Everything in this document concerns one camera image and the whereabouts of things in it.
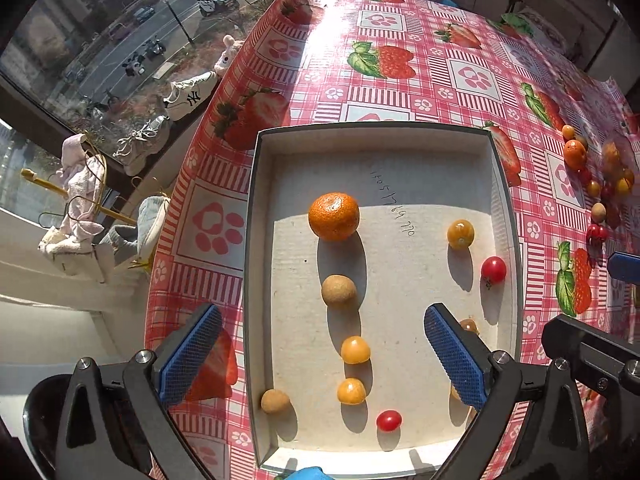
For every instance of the light blue object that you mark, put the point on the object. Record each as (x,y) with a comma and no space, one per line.
(302,474)

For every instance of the strawberry print checkered tablecloth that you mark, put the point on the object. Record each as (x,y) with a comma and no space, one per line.
(450,85)

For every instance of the tan longan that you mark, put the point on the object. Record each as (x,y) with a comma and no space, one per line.
(275,401)
(338,290)
(582,141)
(598,212)

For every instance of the white cloth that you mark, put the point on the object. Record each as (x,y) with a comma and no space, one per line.
(62,247)

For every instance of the red cherry tomato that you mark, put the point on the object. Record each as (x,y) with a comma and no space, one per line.
(603,232)
(606,191)
(493,269)
(592,232)
(584,176)
(389,420)

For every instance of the yellow cherry tomato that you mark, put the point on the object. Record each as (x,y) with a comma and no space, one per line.
(568,131)
(593,188)
(624,186)
(454,393)
(351,391)
(610,152)
(470,325)
(355,350)
(460,233)

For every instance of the large orange mandarin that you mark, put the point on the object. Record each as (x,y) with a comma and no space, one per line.
(333,216)

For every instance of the white plush slipper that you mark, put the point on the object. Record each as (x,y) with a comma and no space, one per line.
(226,55)

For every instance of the clear plastic bag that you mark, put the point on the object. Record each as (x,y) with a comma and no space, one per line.
(625,160)

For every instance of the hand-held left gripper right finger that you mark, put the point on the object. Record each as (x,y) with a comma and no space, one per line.
(457,360)

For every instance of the grey white sneaker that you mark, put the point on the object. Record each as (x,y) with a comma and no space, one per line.
(142,141)

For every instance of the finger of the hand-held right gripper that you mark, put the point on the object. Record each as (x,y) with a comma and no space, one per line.
(600,355)
(625,267)

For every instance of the grey sock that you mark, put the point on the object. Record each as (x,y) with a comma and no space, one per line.
(117,245)

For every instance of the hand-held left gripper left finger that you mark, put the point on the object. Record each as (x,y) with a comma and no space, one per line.
(192,355)

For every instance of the shallow grey cardboard box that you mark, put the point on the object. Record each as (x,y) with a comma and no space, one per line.
(400,280)

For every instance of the dark round object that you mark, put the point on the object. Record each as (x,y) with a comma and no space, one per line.
(40,420)

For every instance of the pink cloth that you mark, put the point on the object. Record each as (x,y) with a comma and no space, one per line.
(75,160)

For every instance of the white sock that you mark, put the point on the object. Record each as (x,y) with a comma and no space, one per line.
(150,225)

